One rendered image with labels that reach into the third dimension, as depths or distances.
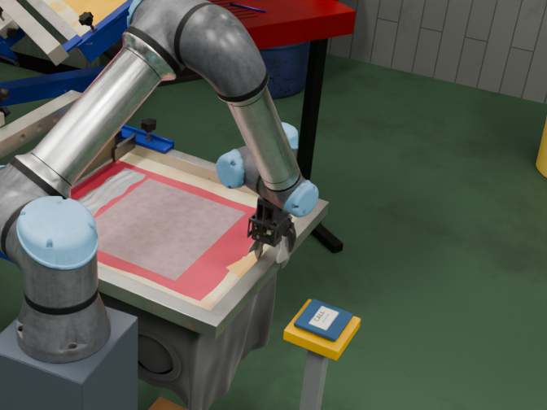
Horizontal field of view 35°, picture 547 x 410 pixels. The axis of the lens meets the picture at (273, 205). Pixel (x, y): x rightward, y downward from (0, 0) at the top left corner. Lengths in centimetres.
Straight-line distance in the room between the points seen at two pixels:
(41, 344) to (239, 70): 54
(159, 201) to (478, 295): 182
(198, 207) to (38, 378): 92
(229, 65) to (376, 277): 236
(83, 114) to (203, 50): 22
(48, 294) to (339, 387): 192
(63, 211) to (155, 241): 77
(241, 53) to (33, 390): 64
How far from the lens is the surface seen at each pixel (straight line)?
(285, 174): 162
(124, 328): 148
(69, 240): 131
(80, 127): 144
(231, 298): 188
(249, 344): 240
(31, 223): 133
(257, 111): 148
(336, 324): 187
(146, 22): 147
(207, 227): 215
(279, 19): 306
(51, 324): 139
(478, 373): 333
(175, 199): 226
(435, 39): 553
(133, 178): 233
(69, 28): 275
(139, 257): 205
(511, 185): 456
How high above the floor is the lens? 217
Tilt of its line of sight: 33 degrees down
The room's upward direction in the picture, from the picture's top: 6 degrees clockwise
